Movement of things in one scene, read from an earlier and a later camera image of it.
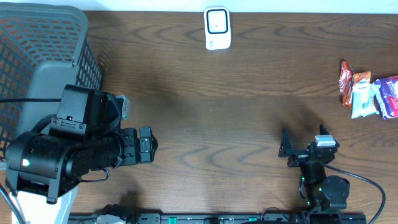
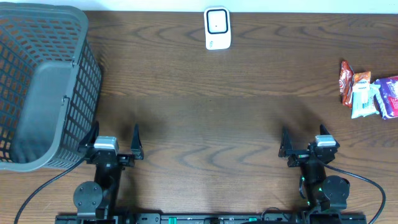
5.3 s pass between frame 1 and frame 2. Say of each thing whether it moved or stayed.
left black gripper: moved
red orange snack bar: stayed
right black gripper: stayed
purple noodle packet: stayed
